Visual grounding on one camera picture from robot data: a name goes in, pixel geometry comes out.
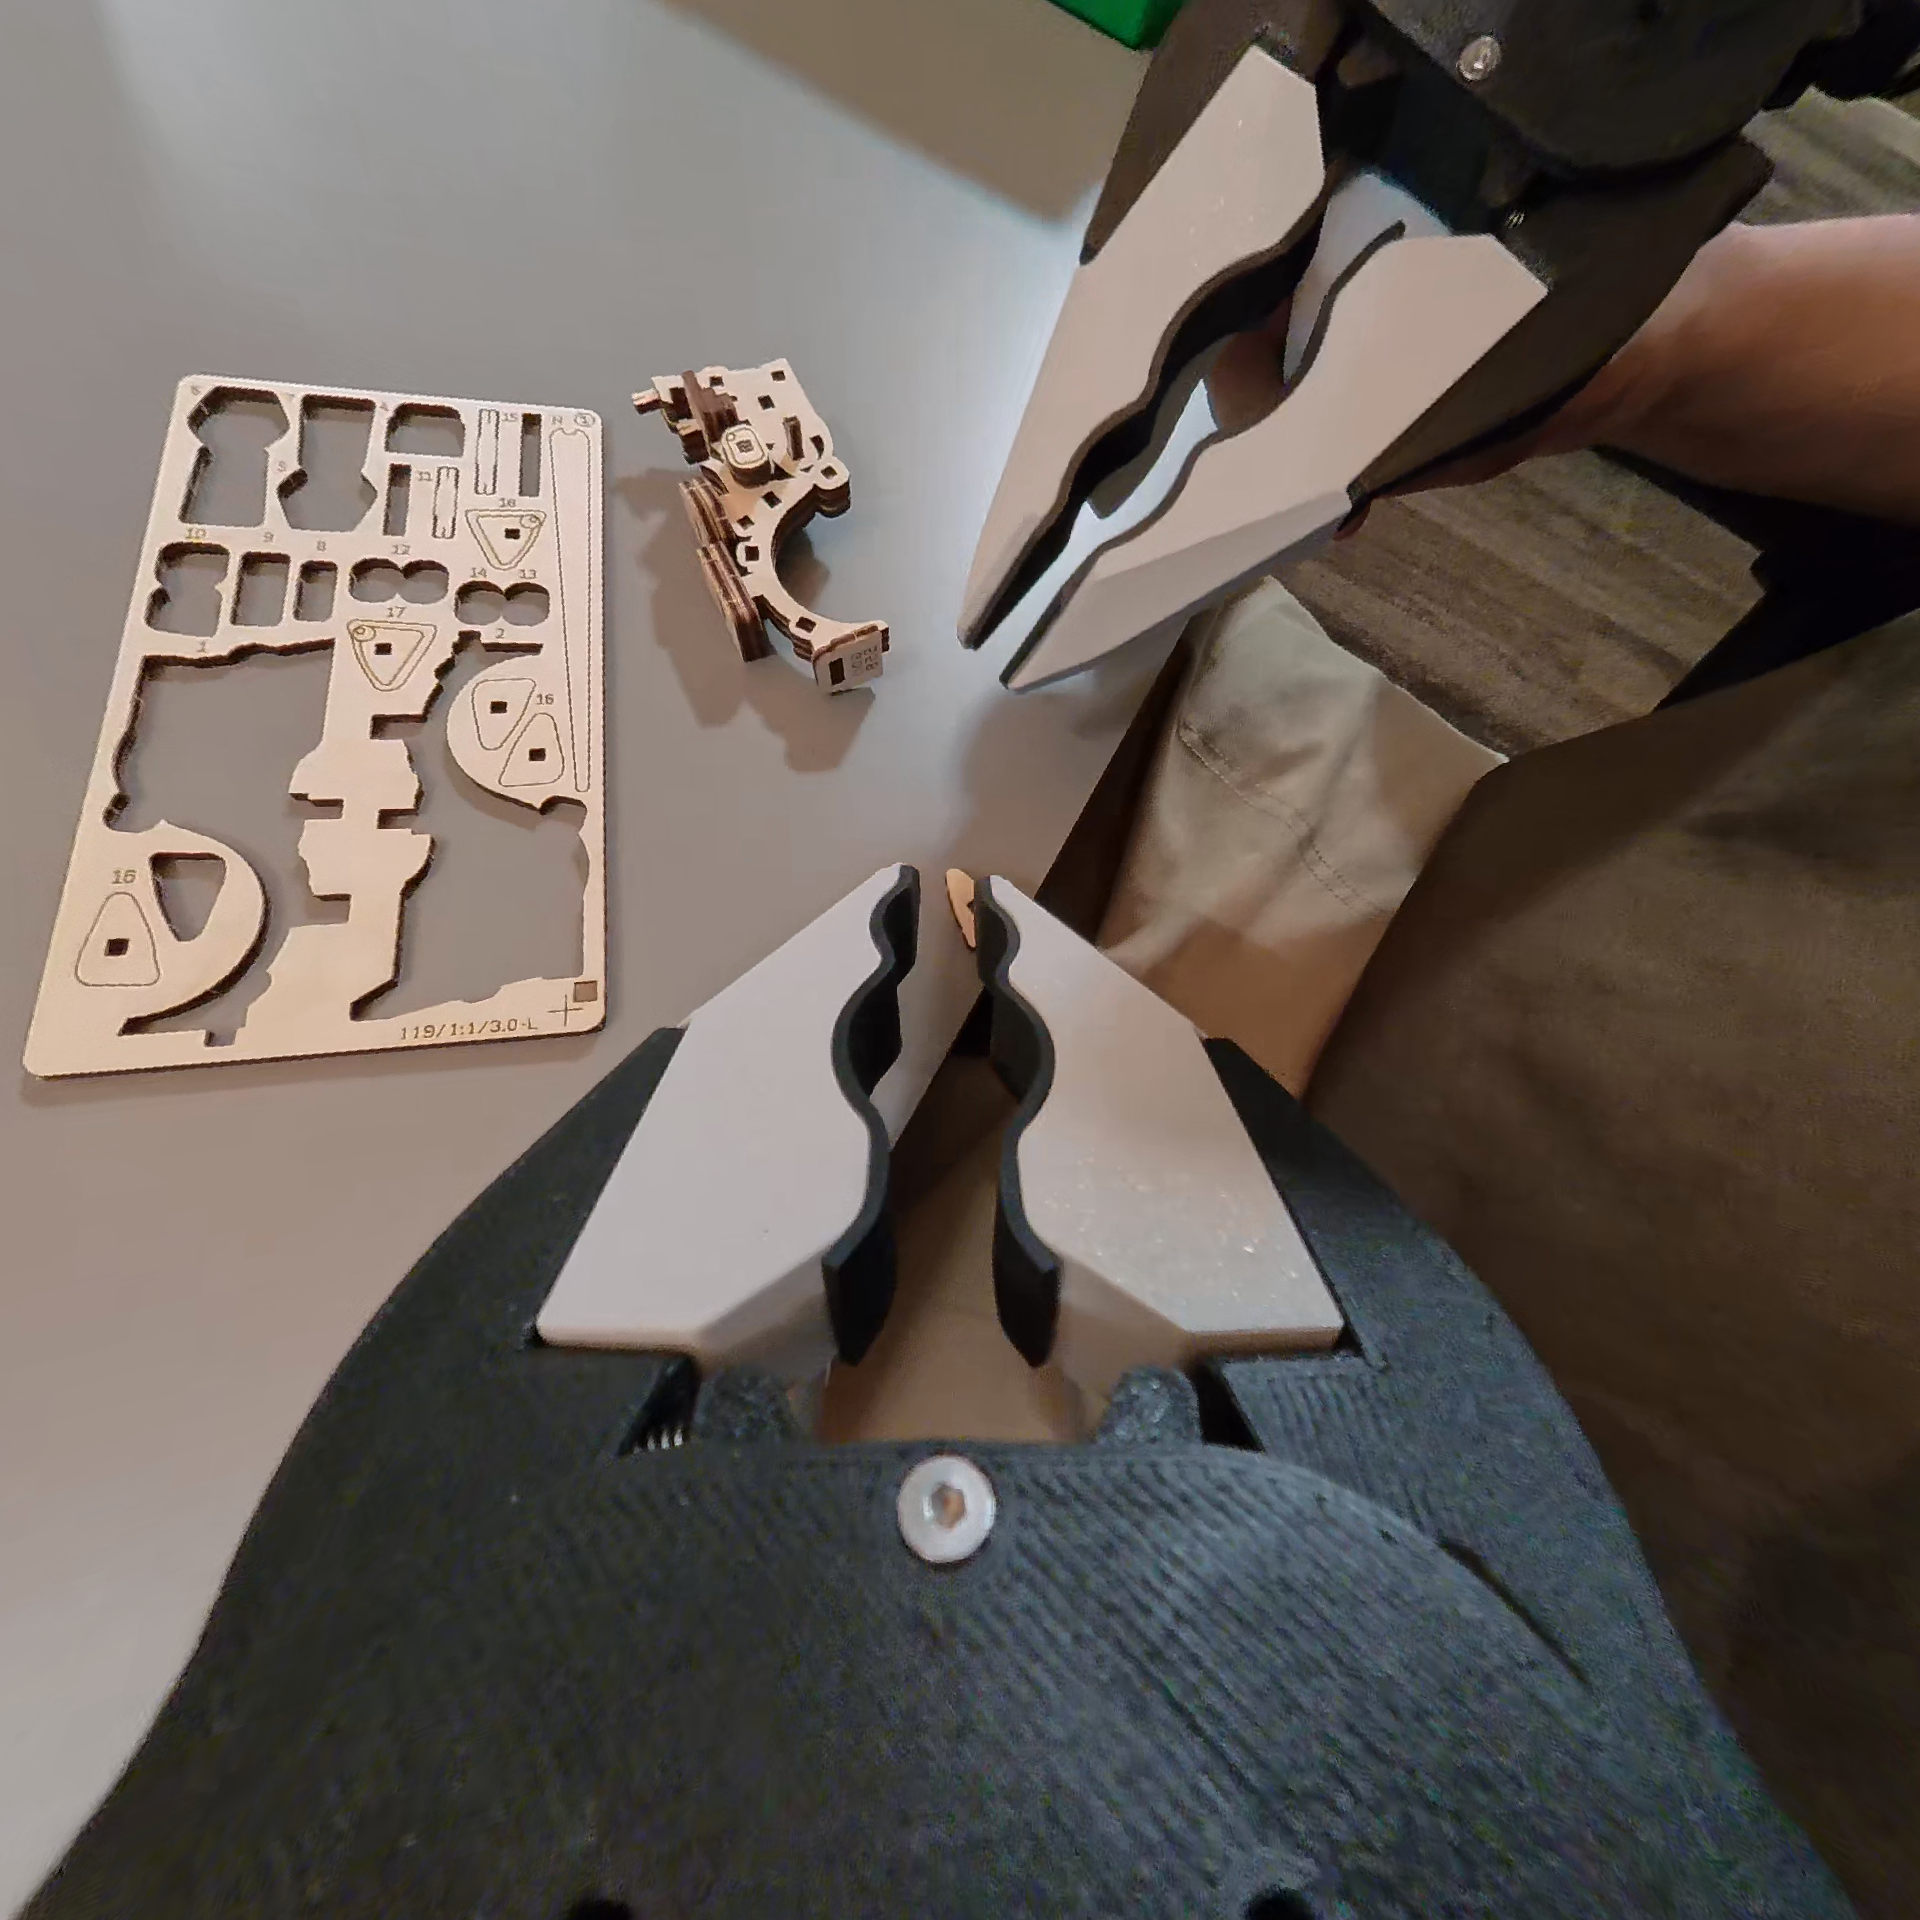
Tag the laser-cut wooden puzzle sheet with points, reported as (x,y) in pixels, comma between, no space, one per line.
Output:
(377,810)

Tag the partly assembled wooden model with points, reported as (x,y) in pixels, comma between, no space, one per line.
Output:
(751,494)

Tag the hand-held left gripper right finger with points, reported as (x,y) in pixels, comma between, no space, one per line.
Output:
(1162,1156)

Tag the green plastic box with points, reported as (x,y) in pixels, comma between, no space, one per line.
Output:
(1119,20)

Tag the black chair part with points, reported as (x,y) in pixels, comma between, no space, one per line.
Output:
(1799,599)

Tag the small wooden puzzle piece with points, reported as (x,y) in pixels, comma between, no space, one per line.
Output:
(956,908)

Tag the person's beige pants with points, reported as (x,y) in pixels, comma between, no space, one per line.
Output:
(1276,810)

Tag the person's dark olive shirt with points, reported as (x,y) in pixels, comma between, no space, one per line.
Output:
(1651,1050)

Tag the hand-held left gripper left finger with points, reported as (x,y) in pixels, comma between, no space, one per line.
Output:
(705,1156)

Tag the person's right forearm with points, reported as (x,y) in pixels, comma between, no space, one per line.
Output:
(1770,359)

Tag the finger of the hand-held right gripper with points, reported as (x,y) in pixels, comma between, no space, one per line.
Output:
(1349,390)
(1172,226)

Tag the grey desk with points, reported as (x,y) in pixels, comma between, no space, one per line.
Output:
(377,196)

